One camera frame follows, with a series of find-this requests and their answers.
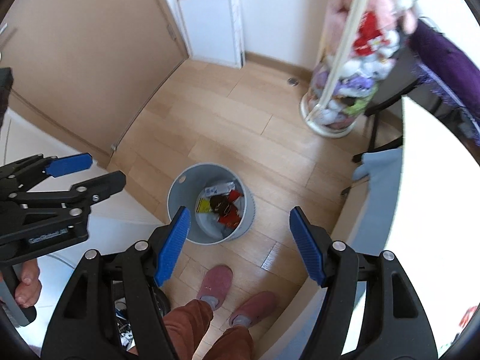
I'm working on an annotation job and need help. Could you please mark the grey round trash bin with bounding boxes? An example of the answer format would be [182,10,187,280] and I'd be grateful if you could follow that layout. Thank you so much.
[167,163,256,245]

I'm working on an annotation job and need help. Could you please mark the trash inside bin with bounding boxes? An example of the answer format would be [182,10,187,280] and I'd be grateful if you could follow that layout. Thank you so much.
[195,181,244,230]

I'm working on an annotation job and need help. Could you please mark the person's left hand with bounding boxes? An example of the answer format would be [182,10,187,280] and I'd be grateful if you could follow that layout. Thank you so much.
[14,258,42,308]

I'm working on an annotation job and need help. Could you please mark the person's brown trouser legs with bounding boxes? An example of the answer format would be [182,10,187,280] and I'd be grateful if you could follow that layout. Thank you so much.
[163,299,254,359]

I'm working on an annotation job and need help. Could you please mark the beige wooden door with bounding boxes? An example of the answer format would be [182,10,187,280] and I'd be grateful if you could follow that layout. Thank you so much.
[1,0,186,160]

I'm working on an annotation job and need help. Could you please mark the right pink slipper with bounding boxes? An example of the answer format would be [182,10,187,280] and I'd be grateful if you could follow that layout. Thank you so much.
[229,291,278,328]

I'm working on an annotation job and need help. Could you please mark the pink slipper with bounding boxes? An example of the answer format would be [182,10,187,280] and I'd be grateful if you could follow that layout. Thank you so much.
[197,265,233,311]
[229,291,278,328]

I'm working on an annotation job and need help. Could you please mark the left pink slipper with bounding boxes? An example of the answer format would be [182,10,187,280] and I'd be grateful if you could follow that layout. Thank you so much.
[197,265,233,311]

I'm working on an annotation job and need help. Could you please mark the plush toy storage tower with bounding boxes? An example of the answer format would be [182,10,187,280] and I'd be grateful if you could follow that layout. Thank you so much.
[299,0,418,138]

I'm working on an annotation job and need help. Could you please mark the white wall access panel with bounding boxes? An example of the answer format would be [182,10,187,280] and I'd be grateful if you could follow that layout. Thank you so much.
[176,0,245,69]

